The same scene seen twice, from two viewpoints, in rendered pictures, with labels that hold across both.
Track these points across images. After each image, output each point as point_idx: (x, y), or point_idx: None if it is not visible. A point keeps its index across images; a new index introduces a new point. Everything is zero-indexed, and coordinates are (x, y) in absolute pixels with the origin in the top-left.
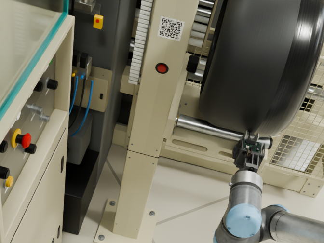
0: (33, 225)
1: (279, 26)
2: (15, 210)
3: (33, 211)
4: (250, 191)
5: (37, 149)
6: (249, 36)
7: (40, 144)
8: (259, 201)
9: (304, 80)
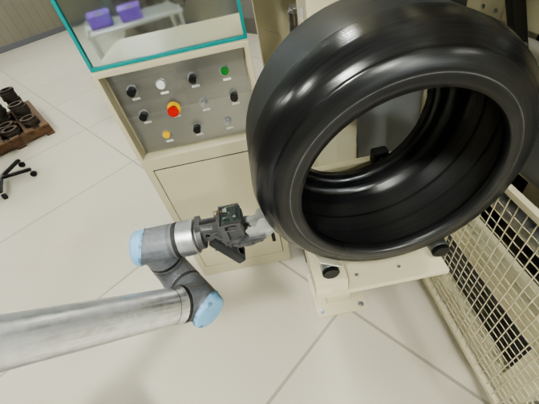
0: (200, 187)
1: (280, 66)
2: (164, 155)
3: (195, 175)
4: (162, 231)
5: (217, 140)
6: (260, 74)
7: (222, 139)
8: (156, 244)
9: (263, 162)
